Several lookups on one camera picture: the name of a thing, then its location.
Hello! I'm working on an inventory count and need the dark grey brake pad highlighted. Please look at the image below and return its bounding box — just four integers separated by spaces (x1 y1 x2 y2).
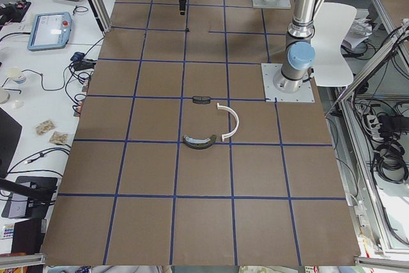
192 95 211 104

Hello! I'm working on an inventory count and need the near blue teach pendant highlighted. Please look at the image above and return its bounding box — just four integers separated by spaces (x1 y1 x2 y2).
27 12 72 51

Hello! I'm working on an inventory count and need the white curved plastic part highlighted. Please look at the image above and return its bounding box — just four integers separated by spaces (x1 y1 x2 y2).
217 103 240 142

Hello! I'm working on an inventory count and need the green curved brake shoe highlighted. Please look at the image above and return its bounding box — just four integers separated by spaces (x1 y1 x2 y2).
183 134 217 150

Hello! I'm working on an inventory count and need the white plastic chair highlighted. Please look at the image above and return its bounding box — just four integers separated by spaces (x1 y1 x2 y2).
311 3 357 87

